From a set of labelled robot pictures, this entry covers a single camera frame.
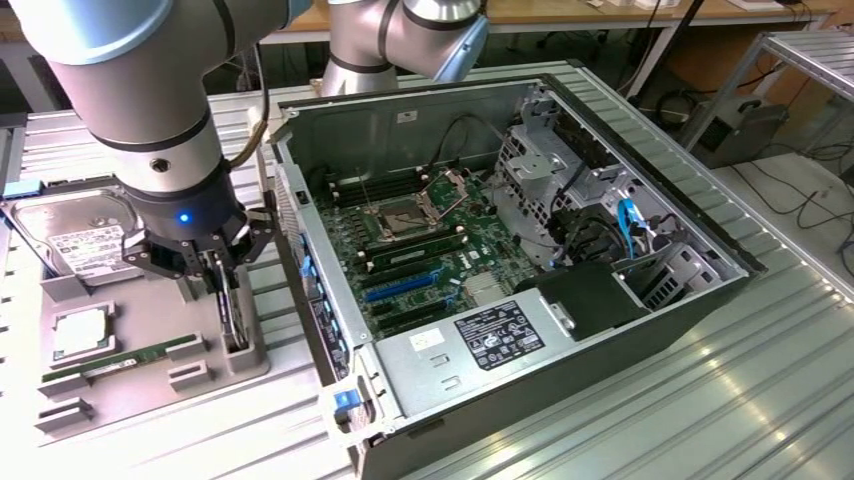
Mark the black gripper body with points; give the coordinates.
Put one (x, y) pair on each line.
(180, 215)

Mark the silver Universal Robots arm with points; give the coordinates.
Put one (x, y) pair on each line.
(126, 90)

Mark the blue slot retainer clip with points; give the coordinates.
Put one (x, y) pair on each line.
(306, 264)
(337, 336)
(328, 306)

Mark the grey parts rack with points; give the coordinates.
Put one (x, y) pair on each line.
(146, 320)

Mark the silver hard disk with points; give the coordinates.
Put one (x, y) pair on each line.
(73, 220)

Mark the CPU chip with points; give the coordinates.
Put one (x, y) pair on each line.
(81, 335)

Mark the thin socket locking lever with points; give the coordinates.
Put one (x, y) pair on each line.
(364, 187)

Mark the loose green RAM stick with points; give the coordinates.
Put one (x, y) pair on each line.
(120, 359)

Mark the primary long expansion slot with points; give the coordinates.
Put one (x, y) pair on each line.
(380, 296)

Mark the CPU socket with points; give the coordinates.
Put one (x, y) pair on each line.
(407, 220)

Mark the blue ribbed plastic part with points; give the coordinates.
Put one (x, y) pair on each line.
(20, 191)

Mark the installed RAM stick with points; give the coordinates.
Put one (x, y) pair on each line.
(413, 252)

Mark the green motherboard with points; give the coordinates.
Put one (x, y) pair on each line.
(413, 280)

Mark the open socket cover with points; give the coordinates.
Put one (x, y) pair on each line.
(445, 186)

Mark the blue case latch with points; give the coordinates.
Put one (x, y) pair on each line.
(343, 401)

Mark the silver power supply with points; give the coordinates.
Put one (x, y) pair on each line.
(427, 370)

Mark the silver chipset heatsink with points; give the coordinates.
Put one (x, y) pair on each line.
(487, 290)

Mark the metal disk bay cage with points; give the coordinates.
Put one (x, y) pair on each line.
(533, 170)

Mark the open black PC case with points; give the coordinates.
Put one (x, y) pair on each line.
(600, 400)

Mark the wooden desk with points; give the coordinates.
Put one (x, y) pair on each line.
(567, 12)

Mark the black equipment box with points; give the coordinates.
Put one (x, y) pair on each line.
(740, 132)

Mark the black plastic air duct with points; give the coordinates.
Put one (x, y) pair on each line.
(587, 300)

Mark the metal frame table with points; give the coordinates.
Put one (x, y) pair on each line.
(800, 55)

